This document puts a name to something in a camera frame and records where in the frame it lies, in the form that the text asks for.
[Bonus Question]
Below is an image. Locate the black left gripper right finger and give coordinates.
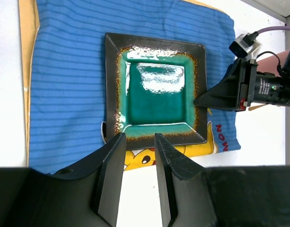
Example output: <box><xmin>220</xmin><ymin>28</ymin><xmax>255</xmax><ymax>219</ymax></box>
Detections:
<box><xmin>154</xmin><ymin>134</ymin><xmax>290</xmax><ymax>227</ymax></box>

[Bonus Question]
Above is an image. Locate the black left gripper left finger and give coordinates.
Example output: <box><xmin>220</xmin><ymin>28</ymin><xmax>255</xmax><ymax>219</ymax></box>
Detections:
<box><xmin>0</xmin><ymin>133</ymin><xmax>126</xmax><ymax>227</ymax></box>

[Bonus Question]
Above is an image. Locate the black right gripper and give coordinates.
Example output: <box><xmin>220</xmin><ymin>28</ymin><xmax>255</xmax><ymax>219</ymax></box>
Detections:
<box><xmin>194</xmin><ymin>51</ymin><xmax>290</xmax><ymax>111</ymax></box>

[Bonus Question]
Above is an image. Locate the square green black plate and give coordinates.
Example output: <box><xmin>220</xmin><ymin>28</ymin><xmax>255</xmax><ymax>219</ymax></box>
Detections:
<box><xmin>104</xmin><ymin>33</ymin><xmax>208</xmax><ymax>150</ymax></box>

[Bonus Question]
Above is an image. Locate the pink plastic cup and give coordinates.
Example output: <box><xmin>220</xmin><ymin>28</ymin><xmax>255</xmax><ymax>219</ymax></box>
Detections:
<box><xmin>257</xmin><ymin>50</ymin><xmax>289</xmax><ymax>77</ymax></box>

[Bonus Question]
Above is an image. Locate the gold spoon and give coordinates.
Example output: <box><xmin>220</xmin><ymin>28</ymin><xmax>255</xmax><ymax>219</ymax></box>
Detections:
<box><xmin>248</xmin><ymin>104</ymin><xmax>266</xmax><ymax>111</ymax></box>

